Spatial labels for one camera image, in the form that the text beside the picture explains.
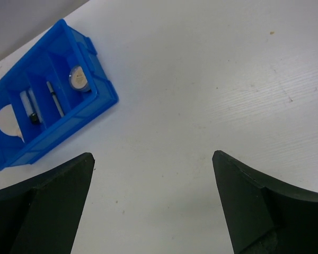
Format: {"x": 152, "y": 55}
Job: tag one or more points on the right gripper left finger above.
{"x": 42, "y": 214}

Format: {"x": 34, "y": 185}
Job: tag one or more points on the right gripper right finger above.
{"x": 264, "y": 214}

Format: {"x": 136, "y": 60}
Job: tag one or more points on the round beige powder puff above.
{"x": 8, "y": 121}

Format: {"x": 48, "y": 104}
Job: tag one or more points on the clear tube black cap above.
{"x": 29, "y": 107}

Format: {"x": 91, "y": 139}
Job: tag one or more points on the houndstooth pattern pencil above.
{"x": 56, "y": 101}

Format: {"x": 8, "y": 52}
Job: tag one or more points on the round compact case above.
{"x": 78, "y": 80}

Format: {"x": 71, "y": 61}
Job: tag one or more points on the clear plastic bottle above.
{"x": 35, "y": 104}

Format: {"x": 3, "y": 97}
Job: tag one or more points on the blue plastic organizer tray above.
{"x": 51, "y": 59}

